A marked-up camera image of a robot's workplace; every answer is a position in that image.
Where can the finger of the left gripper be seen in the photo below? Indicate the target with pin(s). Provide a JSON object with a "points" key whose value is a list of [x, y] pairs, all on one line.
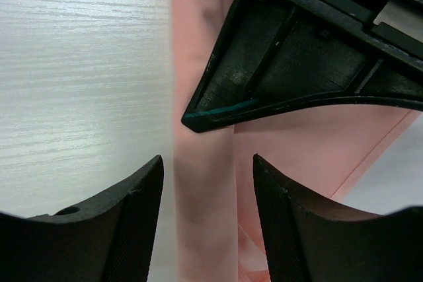
{"points": [[253, 73]]}

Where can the pink cloth napkin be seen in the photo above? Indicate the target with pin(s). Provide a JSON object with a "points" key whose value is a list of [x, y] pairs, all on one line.
{"points": [[327, 149]]}

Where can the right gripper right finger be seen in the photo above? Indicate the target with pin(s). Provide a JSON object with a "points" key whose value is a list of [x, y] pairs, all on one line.
{"points": [[309, 237]]}

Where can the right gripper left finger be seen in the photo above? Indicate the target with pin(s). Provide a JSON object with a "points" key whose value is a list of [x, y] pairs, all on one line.
{"points": [[108, 237]]}

